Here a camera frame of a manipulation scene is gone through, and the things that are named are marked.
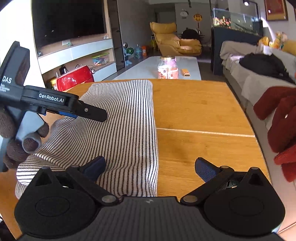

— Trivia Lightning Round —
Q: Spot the beige sofa cover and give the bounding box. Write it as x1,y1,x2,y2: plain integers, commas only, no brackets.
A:
220,41,296,186

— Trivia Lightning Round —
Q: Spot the red framed picture gold pattern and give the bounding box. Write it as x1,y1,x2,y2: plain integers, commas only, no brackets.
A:
264,0,288,21

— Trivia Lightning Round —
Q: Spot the yellow cushion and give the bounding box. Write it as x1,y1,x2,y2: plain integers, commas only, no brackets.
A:
282,40,296,56

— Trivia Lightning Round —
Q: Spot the black television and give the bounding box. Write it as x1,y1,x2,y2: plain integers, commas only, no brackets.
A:
31,0,108,49

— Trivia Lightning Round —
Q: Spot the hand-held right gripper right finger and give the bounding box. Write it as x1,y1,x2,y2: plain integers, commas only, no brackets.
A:
180,157,272,205

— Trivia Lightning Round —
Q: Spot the black bag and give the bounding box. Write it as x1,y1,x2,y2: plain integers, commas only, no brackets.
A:
181,28,200,40

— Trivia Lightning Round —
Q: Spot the clear box green lid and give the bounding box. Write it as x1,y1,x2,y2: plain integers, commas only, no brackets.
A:
92,53,110,66

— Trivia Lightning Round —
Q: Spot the yellow lounge chair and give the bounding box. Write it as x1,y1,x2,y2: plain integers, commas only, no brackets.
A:
150,22,202,56

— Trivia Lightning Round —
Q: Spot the red glossy appliance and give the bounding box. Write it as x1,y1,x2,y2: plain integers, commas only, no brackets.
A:
56,65,95,92

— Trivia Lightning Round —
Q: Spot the black lamp frame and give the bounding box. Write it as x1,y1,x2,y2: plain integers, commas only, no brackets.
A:
243,0,260,21

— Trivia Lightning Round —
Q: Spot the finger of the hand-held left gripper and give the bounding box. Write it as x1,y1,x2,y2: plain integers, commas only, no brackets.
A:
77,100,108,122

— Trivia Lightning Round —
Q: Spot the glass fish tank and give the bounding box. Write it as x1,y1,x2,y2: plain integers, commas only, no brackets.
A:
211,8,264,35

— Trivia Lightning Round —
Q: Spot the wall media cabinet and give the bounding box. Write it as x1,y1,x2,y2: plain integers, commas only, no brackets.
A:
35,38,118,88

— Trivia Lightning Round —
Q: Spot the person's left hand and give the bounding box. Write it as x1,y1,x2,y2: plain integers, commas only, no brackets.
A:
0,106,50,169

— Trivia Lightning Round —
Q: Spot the small yellow duck plush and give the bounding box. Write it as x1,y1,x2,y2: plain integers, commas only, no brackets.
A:
269,32,281,49

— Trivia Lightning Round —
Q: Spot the white coffee table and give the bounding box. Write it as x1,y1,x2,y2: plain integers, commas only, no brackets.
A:
112,56,201,81

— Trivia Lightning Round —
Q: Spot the black jacket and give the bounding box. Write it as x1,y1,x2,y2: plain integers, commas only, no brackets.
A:
239,53,296,84

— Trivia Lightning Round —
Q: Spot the striped knit garment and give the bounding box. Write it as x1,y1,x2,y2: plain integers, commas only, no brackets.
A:
15,79,160,200

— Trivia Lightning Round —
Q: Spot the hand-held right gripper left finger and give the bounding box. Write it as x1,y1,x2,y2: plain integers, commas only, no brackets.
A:
29,156,121,207

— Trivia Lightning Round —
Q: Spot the dark fish tank cabinet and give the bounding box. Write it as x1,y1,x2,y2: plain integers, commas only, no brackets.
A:
211,27,264,76

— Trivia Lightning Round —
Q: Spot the grey sofa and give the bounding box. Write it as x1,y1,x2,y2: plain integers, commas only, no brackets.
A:
220,40,296,186

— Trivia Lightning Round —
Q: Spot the silver robot toy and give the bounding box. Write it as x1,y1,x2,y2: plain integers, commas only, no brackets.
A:
122,42,134,65

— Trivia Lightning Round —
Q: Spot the glass snack jar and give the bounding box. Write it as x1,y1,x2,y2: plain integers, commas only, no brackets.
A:
158,56,179,80

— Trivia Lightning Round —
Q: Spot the red fleece jacket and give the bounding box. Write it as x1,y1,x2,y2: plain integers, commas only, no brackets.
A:
253,86,296,183

